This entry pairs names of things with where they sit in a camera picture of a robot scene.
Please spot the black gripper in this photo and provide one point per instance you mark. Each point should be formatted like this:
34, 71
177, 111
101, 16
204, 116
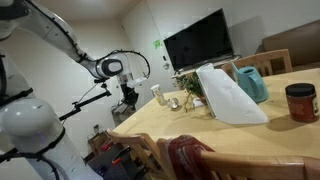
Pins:
129, 92

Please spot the clear Scotch packing tape roll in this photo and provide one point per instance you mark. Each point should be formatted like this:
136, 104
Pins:
173, 103

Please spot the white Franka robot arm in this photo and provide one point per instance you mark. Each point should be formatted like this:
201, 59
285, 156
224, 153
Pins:
43, 26

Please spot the white 365 paper container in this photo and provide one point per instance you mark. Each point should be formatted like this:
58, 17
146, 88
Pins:
156, 91

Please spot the light wooden slatted chair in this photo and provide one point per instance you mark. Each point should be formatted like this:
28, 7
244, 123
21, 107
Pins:
136, 140
260, 57

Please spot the small wooden crate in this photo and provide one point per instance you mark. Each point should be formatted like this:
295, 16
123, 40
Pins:
96, 141

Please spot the black toolbox with red latches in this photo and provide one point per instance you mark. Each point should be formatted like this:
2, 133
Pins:
113, 166

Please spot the green potted plant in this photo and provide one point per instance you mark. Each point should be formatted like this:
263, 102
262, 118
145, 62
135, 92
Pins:
191, 83

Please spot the white paper sheet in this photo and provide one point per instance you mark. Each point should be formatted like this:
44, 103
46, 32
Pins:
197, 103

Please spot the dark red cloth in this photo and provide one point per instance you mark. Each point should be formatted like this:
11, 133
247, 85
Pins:
186, 156

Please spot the white TV console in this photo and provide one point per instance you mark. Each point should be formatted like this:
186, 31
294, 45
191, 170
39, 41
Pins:
213, 63

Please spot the black flat-screen television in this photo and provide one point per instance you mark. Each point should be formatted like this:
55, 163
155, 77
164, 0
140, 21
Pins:
200, 40

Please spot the teal watering can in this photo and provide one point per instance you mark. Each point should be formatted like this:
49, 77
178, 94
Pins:
253, 83

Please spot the wooden chair with draped cloth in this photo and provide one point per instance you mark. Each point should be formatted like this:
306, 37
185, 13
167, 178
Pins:
260, 163

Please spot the red jar with black lid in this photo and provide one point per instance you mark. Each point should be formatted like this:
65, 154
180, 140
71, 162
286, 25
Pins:
301, 106

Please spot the brown armchair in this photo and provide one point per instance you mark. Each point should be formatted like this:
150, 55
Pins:
296, 43

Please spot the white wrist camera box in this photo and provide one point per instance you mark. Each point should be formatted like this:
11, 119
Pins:
137, 82

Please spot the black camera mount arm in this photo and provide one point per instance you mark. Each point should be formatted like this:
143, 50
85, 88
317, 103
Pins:
86, 101

